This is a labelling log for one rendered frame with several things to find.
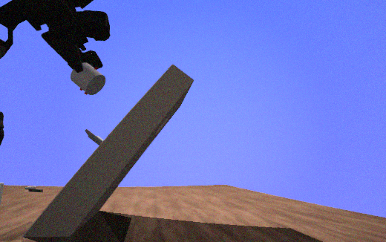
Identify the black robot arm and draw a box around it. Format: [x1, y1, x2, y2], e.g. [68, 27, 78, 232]
[0, 0, 111, 145]

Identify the grey cylinder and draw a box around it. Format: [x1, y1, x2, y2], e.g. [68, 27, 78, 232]
[71, 62, 106, 95]

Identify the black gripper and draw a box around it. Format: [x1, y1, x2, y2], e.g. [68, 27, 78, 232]
[23, 0, 103, 73]

